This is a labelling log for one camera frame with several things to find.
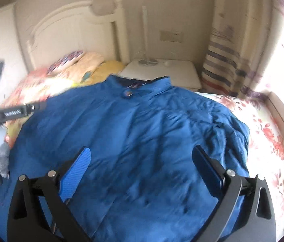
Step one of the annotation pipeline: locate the sailboat print curtain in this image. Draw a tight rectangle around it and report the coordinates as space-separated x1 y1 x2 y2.
201 0 275 99

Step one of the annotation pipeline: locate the beige wall socket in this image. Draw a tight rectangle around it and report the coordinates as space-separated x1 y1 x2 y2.
159 30 184 43

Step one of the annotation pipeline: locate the white nightstand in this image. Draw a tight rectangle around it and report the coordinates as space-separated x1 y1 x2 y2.
119 59 203 93

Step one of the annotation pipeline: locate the white window sill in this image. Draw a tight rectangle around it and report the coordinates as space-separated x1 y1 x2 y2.
258 91 284 157

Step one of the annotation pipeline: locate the round patterned pillow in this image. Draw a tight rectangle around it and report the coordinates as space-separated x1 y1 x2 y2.
47 50 85 75

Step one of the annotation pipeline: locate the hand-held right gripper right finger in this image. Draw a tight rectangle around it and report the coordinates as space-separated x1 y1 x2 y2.
192 146 277 242

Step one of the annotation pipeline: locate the silver desk lamp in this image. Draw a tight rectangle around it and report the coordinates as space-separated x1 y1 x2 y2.
137 5 158 66

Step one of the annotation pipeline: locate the blue puffer jacket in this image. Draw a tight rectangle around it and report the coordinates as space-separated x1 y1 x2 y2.
0 75 251 242

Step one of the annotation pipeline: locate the white bed headboard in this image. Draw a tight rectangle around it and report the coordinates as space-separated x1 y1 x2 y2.
26 0 130 73

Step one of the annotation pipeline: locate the floral bed quilt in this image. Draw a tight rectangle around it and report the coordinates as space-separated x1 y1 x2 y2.
4 67 284 235

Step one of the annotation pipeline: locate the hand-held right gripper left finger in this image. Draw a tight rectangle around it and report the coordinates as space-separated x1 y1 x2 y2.
7 146 92 242

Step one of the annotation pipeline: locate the pink floral pillow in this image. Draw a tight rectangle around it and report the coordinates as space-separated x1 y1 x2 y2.
18 68 57 87

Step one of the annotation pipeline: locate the peach pillow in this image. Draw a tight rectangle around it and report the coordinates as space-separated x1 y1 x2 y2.
64 52 106 83

